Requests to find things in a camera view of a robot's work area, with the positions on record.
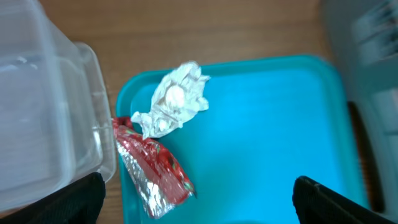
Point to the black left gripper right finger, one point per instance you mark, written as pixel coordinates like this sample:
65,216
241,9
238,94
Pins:
316,204

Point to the grey dishwasher rack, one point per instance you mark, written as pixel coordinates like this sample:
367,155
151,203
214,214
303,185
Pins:
363,38

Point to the clear plastic bin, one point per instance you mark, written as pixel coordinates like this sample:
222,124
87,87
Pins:
55,117

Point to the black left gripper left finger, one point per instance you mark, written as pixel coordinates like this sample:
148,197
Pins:
77,203

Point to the teal serving tray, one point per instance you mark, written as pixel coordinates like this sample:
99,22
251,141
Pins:
269,122

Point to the red foil snack wrapper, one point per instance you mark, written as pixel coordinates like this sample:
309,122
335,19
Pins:
159,179

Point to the white tissue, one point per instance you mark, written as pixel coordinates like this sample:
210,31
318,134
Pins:
176,100

